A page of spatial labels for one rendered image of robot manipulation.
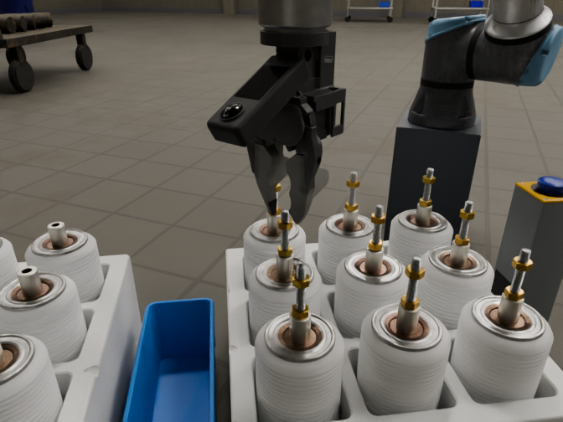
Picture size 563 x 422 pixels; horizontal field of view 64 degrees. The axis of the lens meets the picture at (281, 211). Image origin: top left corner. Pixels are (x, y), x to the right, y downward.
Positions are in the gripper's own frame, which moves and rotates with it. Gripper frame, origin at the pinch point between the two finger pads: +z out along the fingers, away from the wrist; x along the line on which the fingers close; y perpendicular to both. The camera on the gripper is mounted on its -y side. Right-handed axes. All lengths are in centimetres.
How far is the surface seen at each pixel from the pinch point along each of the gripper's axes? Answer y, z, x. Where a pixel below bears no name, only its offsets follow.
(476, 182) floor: 112, 34, 9
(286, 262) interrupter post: -0.1, 6.9, -0.8
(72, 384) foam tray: -23.7, 16.5, 11.1
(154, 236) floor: 21, 34, 61
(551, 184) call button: 33.9, 1.5, -22.4
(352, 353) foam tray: 1.7, 17.5, -10.2
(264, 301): -4.0, 10.7, -0.6
